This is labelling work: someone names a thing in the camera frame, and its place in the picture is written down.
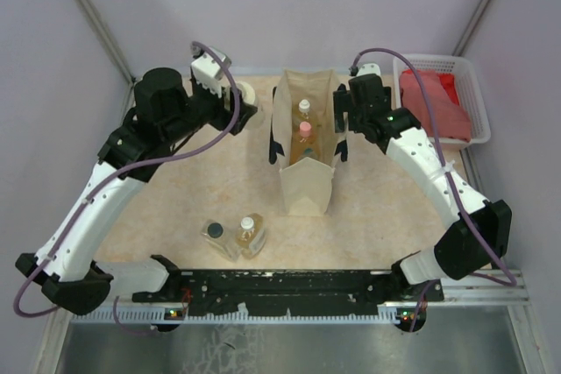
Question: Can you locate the clear jar teal lid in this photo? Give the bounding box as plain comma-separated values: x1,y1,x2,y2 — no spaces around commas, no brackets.
301,148,319,159

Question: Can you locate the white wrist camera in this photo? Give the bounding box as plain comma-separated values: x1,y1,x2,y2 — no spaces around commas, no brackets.
190,45,231,98
350,62,381,78

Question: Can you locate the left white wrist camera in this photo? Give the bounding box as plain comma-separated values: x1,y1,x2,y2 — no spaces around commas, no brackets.
190,45,231,98

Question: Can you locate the clear bottle black cap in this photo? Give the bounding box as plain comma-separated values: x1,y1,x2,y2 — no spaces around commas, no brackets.
201,220,241,262

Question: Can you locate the cream cylindrical bottle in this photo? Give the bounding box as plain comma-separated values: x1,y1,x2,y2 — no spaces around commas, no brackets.
236,81,265,130

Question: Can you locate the yellow liquid bottle white cap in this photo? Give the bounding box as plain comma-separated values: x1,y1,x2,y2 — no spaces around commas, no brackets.
292,99,321,129

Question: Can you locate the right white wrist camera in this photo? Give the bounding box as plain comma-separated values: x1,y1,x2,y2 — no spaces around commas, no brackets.
350,62,381,78

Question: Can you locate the pink cap orange bottle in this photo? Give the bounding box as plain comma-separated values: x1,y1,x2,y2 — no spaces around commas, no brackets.
289,121,321,165

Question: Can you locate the aluminium rail frame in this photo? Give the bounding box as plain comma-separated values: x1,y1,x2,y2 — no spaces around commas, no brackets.
70,270,529,332

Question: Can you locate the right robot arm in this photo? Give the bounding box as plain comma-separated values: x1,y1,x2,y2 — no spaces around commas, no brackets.
333,74,512,300

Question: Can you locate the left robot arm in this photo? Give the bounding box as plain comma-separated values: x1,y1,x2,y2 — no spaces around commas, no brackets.
16,65,257,315

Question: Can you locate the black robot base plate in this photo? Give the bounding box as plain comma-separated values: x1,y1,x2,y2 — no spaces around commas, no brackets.
132,270,444,320

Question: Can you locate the amber bottle white cap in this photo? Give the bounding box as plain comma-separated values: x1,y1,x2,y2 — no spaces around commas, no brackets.
235,213,266,259

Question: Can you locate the white plastic basket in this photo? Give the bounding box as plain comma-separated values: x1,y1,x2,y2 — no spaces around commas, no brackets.
393,53,491,151

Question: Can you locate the pink red cloth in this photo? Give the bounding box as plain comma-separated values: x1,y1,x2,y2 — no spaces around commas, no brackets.
399,70,472,142

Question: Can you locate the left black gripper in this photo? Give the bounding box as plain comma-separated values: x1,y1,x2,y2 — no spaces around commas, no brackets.
163,75,258,145

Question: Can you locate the beige canvas bag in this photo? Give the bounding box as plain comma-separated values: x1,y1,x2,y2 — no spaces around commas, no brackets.
269,70,348,216

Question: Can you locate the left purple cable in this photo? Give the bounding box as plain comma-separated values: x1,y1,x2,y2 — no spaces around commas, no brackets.
13,40,240,336

